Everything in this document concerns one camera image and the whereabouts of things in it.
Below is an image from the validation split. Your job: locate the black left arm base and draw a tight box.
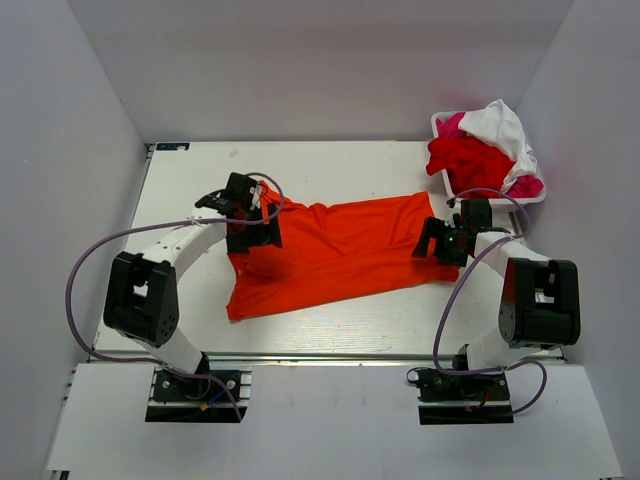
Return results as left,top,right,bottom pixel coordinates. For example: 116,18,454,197
145,366,251,424

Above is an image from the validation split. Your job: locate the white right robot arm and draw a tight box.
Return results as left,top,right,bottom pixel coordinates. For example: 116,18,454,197
412,198,581,399

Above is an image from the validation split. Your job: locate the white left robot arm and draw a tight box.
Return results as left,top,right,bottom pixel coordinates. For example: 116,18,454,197
103,172,284,399

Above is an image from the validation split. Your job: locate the white t-shirt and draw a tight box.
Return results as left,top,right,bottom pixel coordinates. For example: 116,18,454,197
458,99,538,193

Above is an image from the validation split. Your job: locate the red t-shirt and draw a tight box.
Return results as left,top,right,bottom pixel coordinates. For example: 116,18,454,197
424,135,516,199

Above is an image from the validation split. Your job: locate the blue table label sticker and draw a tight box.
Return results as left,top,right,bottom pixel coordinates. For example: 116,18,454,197
155,142,190,151

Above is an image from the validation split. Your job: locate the orange t-shirt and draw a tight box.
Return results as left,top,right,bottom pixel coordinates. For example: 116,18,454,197
226,189,459,321

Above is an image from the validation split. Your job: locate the white plastic basket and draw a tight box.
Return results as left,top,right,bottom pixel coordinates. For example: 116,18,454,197
431,111,546,212

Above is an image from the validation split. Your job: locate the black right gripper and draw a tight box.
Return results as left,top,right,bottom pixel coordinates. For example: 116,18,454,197
413,216,470,267

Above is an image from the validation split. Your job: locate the pink t-shirt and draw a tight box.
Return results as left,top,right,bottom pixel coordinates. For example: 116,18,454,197
435,112,544,199

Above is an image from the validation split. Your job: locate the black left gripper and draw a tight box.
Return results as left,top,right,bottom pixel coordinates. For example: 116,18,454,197
227,203,282,255

